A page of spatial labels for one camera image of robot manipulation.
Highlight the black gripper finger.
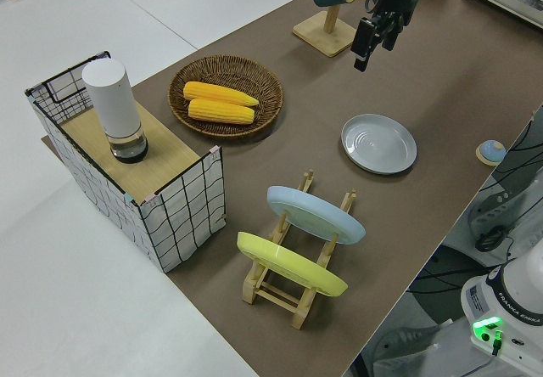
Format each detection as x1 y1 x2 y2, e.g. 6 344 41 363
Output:
350 18 379 72
381 14 405 52

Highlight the gray plate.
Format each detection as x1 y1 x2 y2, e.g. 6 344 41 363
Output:
340 113 419 177

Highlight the light blue plate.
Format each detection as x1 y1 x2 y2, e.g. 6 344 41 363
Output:
266 185 367 245

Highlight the yellow plate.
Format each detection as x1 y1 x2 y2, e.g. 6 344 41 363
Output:
236 231 350 297

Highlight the wooden plate rack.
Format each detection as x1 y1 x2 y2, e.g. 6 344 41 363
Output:
241 168 358 330

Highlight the wooden mug tree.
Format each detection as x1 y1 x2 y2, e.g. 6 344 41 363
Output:
291 0 370 59

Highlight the brown table mat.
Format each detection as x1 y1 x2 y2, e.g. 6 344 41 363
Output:
40 0 543 377

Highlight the white toaster oven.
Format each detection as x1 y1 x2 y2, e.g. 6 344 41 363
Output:
463 0 543 30

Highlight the round wicker basket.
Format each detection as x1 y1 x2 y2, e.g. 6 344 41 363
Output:
168 54 284 141

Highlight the blue call bell wooden base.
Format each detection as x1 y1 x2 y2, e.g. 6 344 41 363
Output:
474 138 506 166

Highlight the yellow corn cob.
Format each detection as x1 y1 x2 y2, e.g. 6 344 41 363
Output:
187 98 255 126
182 81 260 108

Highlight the light wooden board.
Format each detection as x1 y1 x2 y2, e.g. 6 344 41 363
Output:
59 100 201 198

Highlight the white cylinder with clear base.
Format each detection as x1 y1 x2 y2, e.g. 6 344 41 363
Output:
81 57 149 165

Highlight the black coiled cable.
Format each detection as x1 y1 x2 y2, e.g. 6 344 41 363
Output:
474 223 517 254

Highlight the black wire basket white liner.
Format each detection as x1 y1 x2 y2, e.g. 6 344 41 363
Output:
24 49 226 274

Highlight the grey robot mounting pedestal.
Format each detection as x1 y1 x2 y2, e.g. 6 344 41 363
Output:
358 319 472 377

